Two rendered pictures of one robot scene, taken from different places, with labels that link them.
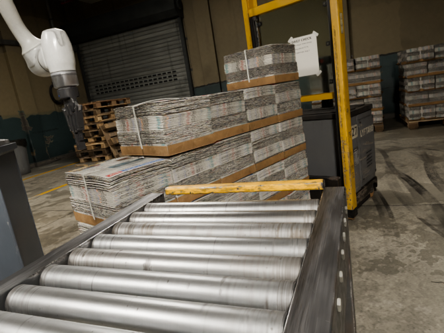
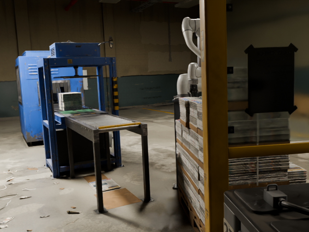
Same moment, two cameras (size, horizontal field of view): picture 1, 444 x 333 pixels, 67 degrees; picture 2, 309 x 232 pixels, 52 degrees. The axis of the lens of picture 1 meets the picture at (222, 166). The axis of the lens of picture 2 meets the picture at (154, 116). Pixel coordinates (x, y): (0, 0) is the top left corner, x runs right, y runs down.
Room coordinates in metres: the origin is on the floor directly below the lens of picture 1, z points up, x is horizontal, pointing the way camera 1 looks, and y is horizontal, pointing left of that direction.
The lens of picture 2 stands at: (3.04, -2.09, 1.27)
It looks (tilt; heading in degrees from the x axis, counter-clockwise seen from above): 7 degrees down; 130
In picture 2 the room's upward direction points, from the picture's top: 3 degrees counter-clockwise
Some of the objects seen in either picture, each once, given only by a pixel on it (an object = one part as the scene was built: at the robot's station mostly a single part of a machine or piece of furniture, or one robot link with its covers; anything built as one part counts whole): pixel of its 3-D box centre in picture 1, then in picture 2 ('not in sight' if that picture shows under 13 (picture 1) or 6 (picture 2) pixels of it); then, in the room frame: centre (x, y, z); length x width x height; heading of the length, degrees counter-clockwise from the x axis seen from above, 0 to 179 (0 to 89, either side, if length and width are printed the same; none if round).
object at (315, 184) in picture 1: (238, 187); (119, 125); (0.85, -0.03, 0.81); 0.43 x 0.03 x 0.02; 67
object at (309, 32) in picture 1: (294, 51); (288, 67); (2.60, -0.66, 1.27); 0.57 x 0.01 x 0.65; 47
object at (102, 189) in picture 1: (202, 218); (211, 176); (1.74, 0.15, 0.42); 1.17 x 0.39 x 0.83; 137
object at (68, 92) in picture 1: (70, 100); (193, 89); (1.33, 0.53, 1.12); 0.08 x 0.07 x 0.09; 47
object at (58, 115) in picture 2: not in sight; (79, 115); (-0.69, 0.64, 0.75); 0.70 x 0.65 x 0.10; 157
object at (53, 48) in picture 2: not in sight; (74, 51); (-0.69, 0.64, 1.65); 0.60 x 0.45 x 0.20; 67
